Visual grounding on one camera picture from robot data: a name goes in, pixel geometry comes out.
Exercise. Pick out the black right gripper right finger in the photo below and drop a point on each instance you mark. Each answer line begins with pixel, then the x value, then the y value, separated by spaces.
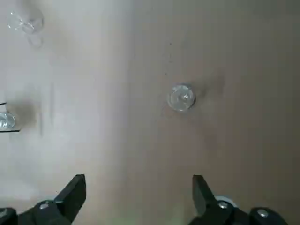
pixel 202 199

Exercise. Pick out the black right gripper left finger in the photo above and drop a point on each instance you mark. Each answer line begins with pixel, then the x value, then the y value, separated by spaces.
pixel 70 192

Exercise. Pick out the clear glass conical flask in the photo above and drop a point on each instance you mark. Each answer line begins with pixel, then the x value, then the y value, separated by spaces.
pixel 181 97

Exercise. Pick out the clear glass beaker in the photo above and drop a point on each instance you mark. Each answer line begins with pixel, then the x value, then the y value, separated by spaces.
pixel 5 120

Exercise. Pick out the small clear glass vessel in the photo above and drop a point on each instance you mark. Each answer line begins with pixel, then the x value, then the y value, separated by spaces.
pixel 25 22

